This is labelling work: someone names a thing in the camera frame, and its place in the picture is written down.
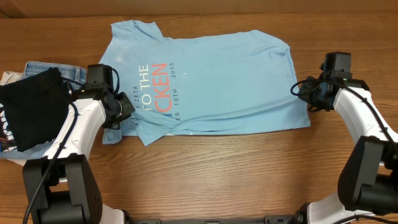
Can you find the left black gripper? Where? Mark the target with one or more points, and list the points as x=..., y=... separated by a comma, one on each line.
x=127, y=109

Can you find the folded blue jeans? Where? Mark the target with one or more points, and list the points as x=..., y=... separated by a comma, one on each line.
x=34, y=108

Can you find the folded beige garment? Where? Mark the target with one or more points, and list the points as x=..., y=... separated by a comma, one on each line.
x=14, y=155

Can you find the folded black garment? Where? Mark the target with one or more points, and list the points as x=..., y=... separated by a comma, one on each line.
x=31, y=109

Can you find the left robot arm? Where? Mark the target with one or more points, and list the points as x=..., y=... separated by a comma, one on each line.
x=60, y=186

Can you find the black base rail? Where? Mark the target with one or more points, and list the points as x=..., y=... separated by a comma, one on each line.
x=269, y=219

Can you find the light blue printed t-shirt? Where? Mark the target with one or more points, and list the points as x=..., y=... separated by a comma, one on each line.
x=214, y=85

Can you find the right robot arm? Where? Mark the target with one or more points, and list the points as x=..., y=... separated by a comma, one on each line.
x=367, y=185

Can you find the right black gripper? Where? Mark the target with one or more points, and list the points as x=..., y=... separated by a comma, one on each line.
x=303, y=95

